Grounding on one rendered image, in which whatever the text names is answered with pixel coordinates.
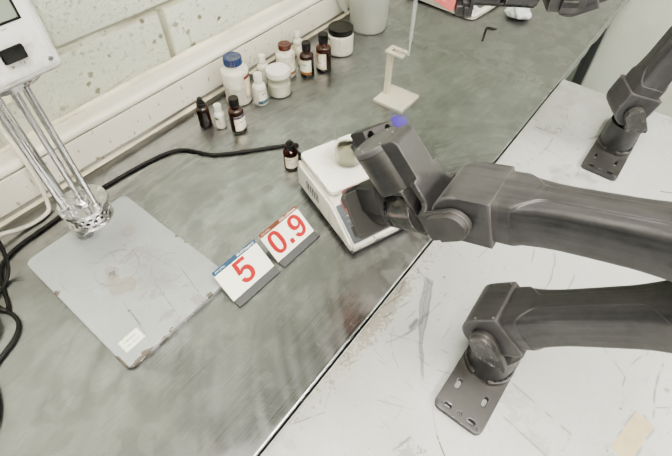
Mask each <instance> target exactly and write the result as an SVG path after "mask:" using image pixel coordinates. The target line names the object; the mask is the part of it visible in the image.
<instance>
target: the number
mask: <svg viewBox="0 0 672 456"><path fill-rule="evenodd" d="M269 265H271V263H270V262H269V261H268V260H267V258H266V257H265V256H264V254H263V253H262V252H261V250H260V249H259V248H258V247H257V245H256V244H254V245H253V246H252V247H250V248H249V249H248V250H247V251H245V252H244V253H243V254H242V255H241V256H239V257H238V258H237V259H236V260H235V261H233V262H232V263H231V264H230V265H228V266H227V267H226V268H225V269H224V270H222V271H221V272H220V273H219V274H218V275H216V277H217V278H218V280H219V281H220V282H221V283H222V285H223V286H224V287H225V288H226V290H227V291H228V292H229V293H230V295H231V296H232V297H234V296H235V295H236V294H237V293H239V292H240V291H241V290H242V289H243V288H244V287H245V286H247V285H248V284H249V283H250V282H251V281H252V280H253V279H255V278H256V277H257V276H258V275H259V274H260V273H261V272H263V271H264V270H265V269H266V268H267V267H268V266H269Z"/></svg>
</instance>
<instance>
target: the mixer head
mask: <svg viewBox="0 0 672 456"><path fill-rule="evenodd" d="M60 65H61V59H60V57H59V55H58V53H57V51H56V49H55V47H54V45H53V43H52V41H51V39H50V37H49V35H48V33H47V31H46V29H45V27H44V25H43V23H42V21H41V19H40V17H39V15H38V13H37V11H36V9H35V7H34V5H33V3H32V1H31V0H0V97H4V96H8V95H12V94H15V93H17V92H20V91H22V90H24V89H26V88H28V87H29V86H31V85H32V84H34V83H35V82H36V81H37V80H38V79H39V78H40V76H41V75H42V74H44V73H47V72H49V71H51V70H53V69H55V68H57V67H59V66H60Z"/></svg>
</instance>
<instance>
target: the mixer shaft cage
mask: <svg viewBox="0 0 672 456"><path fill-rule="evenodd" d="M22 92H23V94H24V95H25V97H26V99H27V100H28V102H29V104H30V105H31V107H32V109H33V110H34V112H35V114H36V115H37V117H38V118H39V120H40V122H41V123H42V125H43V127H44V128H45V130H46V132H47V133H48V135H49V137H50V138H51V140H52V141H53V143H54V145H55V146H56V148H57V150H58V151H59V153H60V155H61V156H62V158H63V159H64V161H65V163H66V164H67V166H68V168H69V169H70V171H71V173H72V174H73V176H74V178H75V179H76V181H77V182H78V184H79V186H78V187H77V186H76V185H75V183H74V181H73V180H72V178H71V177H70V175H69V173H68V172H67V170H66V169H65V167H64V165H63V164H62V162H61V160H60V159H59V157H58V156H57V154H56V152H55V151H54V149H53V147H52V146H51V144H50V143H49V141H48V139H47V138H46V136H45V134H44V133H43V131H42V130H41V128H40V126H39V125H38V123H37V122H36V120H35V118H34V117H33V115H32V113H31V112H30V110H29V109H28V107H27V104H26V102H25V101H24V99H23V97H22V96H21V94H20V93H19V92H17V93H15V94H12V95H10V96H11V98H12V99H13V101H14V102H15V104H16V105H17V107H18V108H19V109H20V110H21V112H22V113H23V115H24V116H25V118H26V120H27V121H28V123H29V124H30V126H31V127H32V129H33V131H34V132H35V134H36V135H37V137H38V138H39V140H40V142H41V143H42V145H43V146H44V148H45V150H46V151H47V153H48V154H49V156H50V157H51V159H52V161H53V162H54V164H55V165H56V167H57V168H58V170H59V172H60V173H61V175H62V176H63V178H64V179H65V181H66V183H67V184H68V186H69V187H70V189H71V190H70V191H68V192H67V193H65V194H64V195H63V196H62V197H61V198H60V197H59V195H58V194H57V192H56V191H55V189H54V188H53V186H52V185H51V183H50V182H49V180H48V179H47V177H46V176H45V174H44V173H43V171H42V170H41V169H40V167H39V166H38V164H37V163H36V161H35V160H34V158H33V157H32V155H31V154H30V152H29V151H28V149H27V148H26V146H25V145H24V143H23V142H22V140H21V139H20V137H19V136H18V134H17V133H16V131H15V130H14V128H13V127H12V125H11V124H10V123H9V121H8V120H7V118H6V117H5V115H4V114H3V112H2V111H1V109H0V121H1V123H2V124H3V126H4V127H5V129H6V130H7V131H8V133H9V134H10V136H11V137H12V139H13V140H14V142H15V143H16V144H17V146H18V147H19V149H20V150H21V152H22V153H23V155H24V156H25V157H26V159H27V160H28V162H29V163H30V165H31V166H32V168H33V169H34V171H35V172H36V173H37V175H38V176H39V178H40V179H41V181H42V182H43V184H44V185H45V186H46V188H47V189H48V191H49V192H50V194H51V195H52V197H53V198H54V199H55V201H56V202H57V213H58V214H59V216H60V217H61V218H62V219H63V220H65V221H67V223H68V226H69V227H70V229H71V230H73V231H75V232H78V233H89V232H93V231H96V230H98V229H100V228H102V227H104V226H105V225H106V224H107V223H108V222H109V221H110V220H111V219H112V217H113V214H114V207H113V205H112V204H111V203H110V202H109V196H108V194H107V192H106V190H105V189H104V188H103V187H101V186H98V185H93V184H88V185H87V183H86V182H85V180H84V178H83V177H82V175H81V173H80V171H79V170H78V168H77V166H76V165H75V163H74V161H73V160H72V158H71V156H70V154H69V153H68V151H67V149H66V148H65V146H64V144H63V143H62V141H61V139H60V138H59V136H58V134H57V132H56V131H55V129H54V127H53V126H52V124H51V122H50V121H49V119H48V117H47V115H46V114H45V112H44V110H43V109H42V107H41V105H40V104H39V102H38V100H37V98H36V97H35V95H34V93H33V92H32V90H31V88H30V87H28V88H26V89H24V90H22ZM105 218H106V219H105ZM101 221H102V222H101ZM100 222H101V223H100ZM93 225H95V226H94V227H93Z"/></svg>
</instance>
